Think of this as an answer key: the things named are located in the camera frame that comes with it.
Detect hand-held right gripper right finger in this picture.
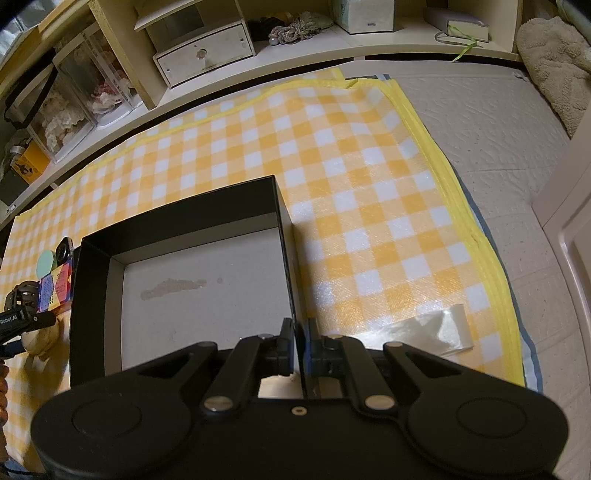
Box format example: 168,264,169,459
301,318,463,420

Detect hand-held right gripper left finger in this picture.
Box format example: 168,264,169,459
124,318,296,421

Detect black hair claw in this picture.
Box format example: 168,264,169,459
6,281,42,319

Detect beige earbuds case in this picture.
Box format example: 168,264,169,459
22,318,64,356

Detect colourful card box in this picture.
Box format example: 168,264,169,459
38,261,75,312

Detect small black square gadget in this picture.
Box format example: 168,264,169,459
54,236,77,261

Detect black cardboard box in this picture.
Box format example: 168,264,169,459
69,174,306,400

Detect clear plastic wrapper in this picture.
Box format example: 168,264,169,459
365,305,474,358

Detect yellow printed box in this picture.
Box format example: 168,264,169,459
11,141,51,185

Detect yellow checkered mat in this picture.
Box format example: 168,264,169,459
0,65,527,476

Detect doll in white dress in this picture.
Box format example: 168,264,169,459
34,90,88,153

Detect black fabric headband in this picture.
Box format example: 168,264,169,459
4,58,58,130

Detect blue underlay mat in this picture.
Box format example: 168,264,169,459
365,73,543,393

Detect doll in pink dress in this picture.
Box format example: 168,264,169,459
88,76,139,116

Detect white panelled door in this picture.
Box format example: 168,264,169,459
531,134,591,480

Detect long wooden shelf unit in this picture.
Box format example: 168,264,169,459
0,0,536,217

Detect small white drawer cabinet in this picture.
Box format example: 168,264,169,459
134,0,257,89

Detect pale blue tissue box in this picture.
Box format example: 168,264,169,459
331,0,395,35

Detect notebook with green ribbon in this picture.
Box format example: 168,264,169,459
434,18,491,63

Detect cream plush blanket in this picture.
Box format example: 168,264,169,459
515,17,591,139

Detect pale blue plush cushion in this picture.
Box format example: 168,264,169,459
556,0,591,28

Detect beige rope bundle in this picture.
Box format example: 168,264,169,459
268,13,333,47

